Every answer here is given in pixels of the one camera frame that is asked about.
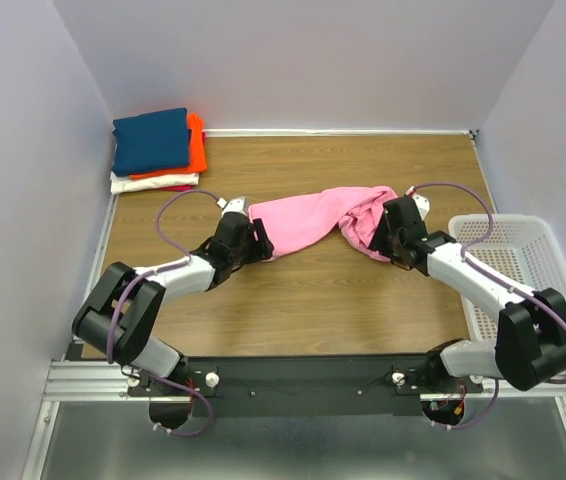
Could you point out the folded red t shirt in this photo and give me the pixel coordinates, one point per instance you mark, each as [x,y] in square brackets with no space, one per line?
[178,188]

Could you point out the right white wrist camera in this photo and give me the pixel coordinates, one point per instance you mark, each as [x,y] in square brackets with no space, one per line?
[422,202]

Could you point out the folded white t shirt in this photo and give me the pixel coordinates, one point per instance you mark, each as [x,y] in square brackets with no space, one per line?
[120,185]

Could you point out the pink t shirt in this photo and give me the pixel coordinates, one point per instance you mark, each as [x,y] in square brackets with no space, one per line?
[298,222]

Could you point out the folded blue t shirt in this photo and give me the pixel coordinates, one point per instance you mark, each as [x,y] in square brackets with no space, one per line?
[151,141]

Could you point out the white plastic laundry basket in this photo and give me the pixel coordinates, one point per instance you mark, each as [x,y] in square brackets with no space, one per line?
[522,247]

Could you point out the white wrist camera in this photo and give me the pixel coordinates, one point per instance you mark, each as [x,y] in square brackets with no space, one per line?
[422,202]
[239,205]

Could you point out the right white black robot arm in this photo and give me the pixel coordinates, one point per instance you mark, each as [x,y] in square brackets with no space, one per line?
[530,345]

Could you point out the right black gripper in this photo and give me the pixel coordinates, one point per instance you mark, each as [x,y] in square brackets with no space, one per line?
[378,240]

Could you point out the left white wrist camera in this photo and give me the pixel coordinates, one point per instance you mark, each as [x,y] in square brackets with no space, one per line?
[239,205]

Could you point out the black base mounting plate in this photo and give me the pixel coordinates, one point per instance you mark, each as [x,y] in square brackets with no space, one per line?
[268,386]

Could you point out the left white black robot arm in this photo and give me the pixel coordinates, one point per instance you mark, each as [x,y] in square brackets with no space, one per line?
[118,315]

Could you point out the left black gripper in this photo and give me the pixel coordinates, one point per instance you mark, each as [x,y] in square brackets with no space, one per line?
[262,248]

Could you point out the folded orange t shirt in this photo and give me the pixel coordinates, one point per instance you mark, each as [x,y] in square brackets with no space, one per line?
[197,155]

